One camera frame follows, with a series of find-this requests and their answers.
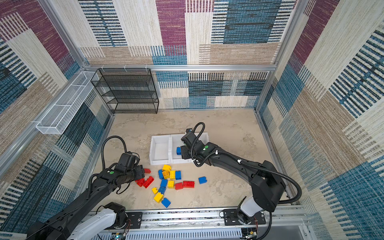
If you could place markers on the small yellow brick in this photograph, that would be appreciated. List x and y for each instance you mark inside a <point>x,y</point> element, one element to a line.
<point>155,190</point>

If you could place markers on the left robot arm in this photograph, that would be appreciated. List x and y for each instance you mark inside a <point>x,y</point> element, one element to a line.
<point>69,223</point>

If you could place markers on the white wire mesh basket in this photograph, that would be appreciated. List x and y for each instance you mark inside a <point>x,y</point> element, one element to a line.
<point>60,115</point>

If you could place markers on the blue brick bottom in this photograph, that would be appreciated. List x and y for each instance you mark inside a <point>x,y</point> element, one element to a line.
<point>166,203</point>

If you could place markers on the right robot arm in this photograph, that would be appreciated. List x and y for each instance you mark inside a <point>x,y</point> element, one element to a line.
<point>267,187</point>

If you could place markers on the yellow hollow brick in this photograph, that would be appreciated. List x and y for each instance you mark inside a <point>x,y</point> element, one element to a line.
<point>166,174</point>

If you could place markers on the yellow brick bottom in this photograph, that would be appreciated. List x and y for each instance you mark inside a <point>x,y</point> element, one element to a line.
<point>158,197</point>

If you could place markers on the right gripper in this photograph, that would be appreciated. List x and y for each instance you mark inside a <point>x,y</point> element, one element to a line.
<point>185,155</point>

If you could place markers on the black wire shelf rack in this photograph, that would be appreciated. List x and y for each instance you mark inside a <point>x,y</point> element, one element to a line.
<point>127,91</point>

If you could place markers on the blue long brick left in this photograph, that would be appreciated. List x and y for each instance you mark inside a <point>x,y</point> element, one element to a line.
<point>160,173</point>

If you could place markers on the blue long brick lower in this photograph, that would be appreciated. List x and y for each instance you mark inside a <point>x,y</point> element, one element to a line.
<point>163,186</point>

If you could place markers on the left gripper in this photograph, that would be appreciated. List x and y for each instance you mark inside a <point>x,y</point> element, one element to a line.
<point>140,169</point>

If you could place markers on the red wide brick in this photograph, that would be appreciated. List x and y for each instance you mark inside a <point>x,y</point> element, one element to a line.
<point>188,184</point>

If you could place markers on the blue long brick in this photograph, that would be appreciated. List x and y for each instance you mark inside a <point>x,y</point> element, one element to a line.
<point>160,173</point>
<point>163,186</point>

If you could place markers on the red long diagonal brick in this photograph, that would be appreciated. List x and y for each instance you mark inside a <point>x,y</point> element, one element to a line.
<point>148,182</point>

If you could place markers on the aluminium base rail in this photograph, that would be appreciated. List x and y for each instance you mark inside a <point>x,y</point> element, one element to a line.
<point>287,222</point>

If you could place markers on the left white bin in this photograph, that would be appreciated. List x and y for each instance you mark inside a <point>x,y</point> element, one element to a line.
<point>160,150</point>

